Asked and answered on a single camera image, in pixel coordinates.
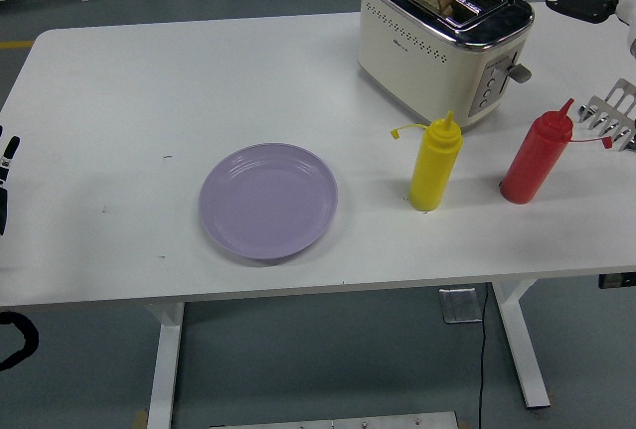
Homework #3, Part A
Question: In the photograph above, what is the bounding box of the black table control panel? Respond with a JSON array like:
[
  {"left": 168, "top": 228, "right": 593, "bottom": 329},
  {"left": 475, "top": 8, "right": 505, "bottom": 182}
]
[{"left": 597, "top": 273, "right": 636, "bottom": 290}]

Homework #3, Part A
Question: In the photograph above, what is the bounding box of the silver metal toast rack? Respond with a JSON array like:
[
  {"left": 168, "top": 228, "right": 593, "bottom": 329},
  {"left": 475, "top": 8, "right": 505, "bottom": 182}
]
[{"left": 576, "top": 77, "right": 636, "bottom": 152}]

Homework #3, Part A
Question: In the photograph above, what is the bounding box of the black floor cable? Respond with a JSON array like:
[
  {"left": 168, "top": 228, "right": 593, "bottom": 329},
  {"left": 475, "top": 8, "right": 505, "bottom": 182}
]
[{"left": 476, "top": 283, "right": 491, "bottom": 429}]

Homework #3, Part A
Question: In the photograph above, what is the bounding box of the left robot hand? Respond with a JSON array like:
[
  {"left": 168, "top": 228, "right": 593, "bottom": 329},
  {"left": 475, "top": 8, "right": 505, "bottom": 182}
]
[{"left": 0, "top": 123, "right": 22, "bottom": 236}]

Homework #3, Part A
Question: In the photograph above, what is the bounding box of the red squeeze bottle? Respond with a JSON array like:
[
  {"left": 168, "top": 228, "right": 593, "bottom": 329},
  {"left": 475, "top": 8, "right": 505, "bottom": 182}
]
[{"left": 499, "top": 97, "right": 619, "bottom": 206}]

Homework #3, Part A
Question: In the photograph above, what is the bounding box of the purple round plate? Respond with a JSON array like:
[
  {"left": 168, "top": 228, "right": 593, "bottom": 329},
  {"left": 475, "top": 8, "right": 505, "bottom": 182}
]
[{"left": 198, "top": 142, "right": 340, "bottom": 261}]

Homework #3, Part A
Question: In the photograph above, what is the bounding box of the large silver metal plate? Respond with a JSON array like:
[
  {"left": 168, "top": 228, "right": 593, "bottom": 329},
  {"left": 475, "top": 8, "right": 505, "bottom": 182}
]
[{"left": 208, "top": 410, "right": 459, "bottom": 429}]

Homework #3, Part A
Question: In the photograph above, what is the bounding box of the yellow squeeze bottle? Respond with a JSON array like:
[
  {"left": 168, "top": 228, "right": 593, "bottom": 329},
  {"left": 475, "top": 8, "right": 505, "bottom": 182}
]
[{"left": 391, "top": 110, "right": 464, "bottom": 213}]

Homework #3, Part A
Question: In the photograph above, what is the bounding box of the white table leg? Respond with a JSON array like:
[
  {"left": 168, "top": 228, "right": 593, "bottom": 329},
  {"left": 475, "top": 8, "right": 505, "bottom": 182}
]
[
  {"left": 143, "top": 302, "right": 186, "bottom": 429},
  {"left": 491, "top": 279, "right": 552, "bottom": 409}
]

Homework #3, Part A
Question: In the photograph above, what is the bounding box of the small silver floor plate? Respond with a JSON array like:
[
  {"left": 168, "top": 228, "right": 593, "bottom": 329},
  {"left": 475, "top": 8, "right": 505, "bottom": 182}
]
[{"left": 438, "top": 288, "right": 484, "bottom": 324}]

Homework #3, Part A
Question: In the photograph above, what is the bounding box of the cream and chrome toaster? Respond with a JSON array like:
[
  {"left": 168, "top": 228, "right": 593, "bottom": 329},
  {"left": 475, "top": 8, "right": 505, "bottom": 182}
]
[{"left": 358, "top": 0, "right": 537, "bottom": 133}]

